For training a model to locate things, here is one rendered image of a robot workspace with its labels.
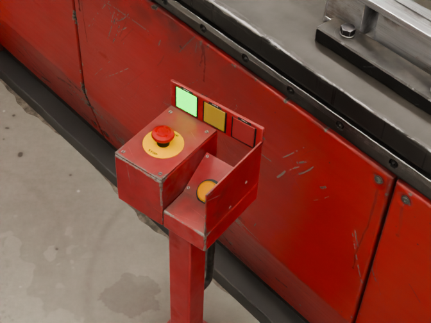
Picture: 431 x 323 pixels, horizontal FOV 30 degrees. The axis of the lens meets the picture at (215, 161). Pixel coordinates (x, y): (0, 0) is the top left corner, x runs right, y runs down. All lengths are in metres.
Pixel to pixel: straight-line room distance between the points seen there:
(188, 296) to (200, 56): 0.49
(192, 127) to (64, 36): 0.82
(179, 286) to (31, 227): 0.76
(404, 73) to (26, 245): 1.25
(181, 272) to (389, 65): 0.57
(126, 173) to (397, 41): 0.52
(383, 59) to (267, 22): 0.24
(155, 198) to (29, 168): 1.12
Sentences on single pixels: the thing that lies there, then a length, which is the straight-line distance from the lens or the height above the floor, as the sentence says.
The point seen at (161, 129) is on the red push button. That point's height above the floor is 0.81.
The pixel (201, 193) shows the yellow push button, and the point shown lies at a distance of 1.39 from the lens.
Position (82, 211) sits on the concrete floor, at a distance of 2.33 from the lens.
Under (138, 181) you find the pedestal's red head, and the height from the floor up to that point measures 0.74.
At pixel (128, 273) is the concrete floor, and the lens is 2.18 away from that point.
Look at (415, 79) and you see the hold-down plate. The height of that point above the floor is 0.91.
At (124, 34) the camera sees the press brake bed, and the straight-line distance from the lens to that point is 1.89.
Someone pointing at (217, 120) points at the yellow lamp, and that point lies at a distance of 1.40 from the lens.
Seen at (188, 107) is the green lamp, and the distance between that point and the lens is 1.43.
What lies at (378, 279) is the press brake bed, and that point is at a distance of 1.59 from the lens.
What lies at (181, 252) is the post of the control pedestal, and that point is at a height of 0.53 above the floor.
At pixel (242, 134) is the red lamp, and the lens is 1.38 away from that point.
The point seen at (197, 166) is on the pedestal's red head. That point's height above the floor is 0.73.
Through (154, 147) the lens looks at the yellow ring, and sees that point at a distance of 1.39.
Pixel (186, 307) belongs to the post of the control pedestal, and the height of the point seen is 0.36.
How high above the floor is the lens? 1.77
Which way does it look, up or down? 46 degrees down
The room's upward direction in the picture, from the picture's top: 3 degrees clockwise
